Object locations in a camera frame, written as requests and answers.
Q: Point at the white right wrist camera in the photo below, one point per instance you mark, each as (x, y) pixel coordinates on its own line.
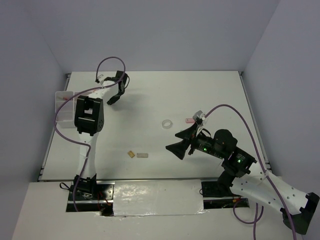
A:
(200, 119)

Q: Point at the yellow eraser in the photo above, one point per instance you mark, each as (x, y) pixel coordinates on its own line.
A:
(131, 154)

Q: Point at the grey eraser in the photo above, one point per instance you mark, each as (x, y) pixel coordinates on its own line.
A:
(142, 155)

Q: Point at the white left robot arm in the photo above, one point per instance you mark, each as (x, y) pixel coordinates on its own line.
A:
(89, 121)

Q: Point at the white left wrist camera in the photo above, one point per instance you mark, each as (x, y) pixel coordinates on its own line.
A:
(100, 79)

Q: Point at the clear tape roll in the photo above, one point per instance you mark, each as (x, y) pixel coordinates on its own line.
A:
(166, 124)

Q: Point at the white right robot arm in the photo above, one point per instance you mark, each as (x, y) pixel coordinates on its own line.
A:
(243, 176)

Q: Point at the pink correction tape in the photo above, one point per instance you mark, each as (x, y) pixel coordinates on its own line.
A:
(189, 120)

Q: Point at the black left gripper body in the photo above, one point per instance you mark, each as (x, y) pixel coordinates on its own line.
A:
(115, 99)

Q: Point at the white compartment box left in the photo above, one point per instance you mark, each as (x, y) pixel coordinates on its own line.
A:
(65, 117)

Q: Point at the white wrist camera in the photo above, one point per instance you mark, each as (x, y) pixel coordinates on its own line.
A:
(200, 119)
(100, 79)

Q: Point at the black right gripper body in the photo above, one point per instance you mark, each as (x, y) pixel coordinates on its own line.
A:
(204, 143)

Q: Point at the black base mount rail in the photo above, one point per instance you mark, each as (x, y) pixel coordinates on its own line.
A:
(102, 203)

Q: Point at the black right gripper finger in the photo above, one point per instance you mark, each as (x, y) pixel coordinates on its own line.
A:
(179, 149)
(189, 133)

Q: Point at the white taped cover panel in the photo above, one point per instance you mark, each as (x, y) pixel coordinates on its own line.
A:
(157, 198)

